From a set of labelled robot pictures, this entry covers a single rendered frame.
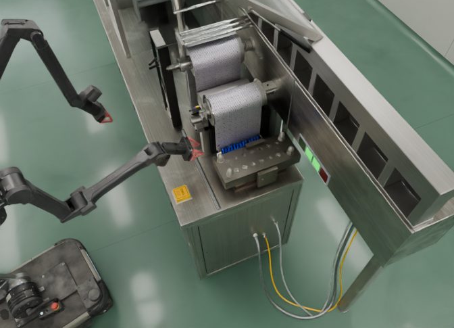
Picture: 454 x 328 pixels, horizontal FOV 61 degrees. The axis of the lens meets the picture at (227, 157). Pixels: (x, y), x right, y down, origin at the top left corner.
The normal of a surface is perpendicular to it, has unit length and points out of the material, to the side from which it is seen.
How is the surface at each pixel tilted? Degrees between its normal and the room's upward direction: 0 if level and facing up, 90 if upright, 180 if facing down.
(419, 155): 0
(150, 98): 0
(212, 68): 92
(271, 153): 0
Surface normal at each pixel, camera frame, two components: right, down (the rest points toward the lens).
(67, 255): -0.02, -0.58
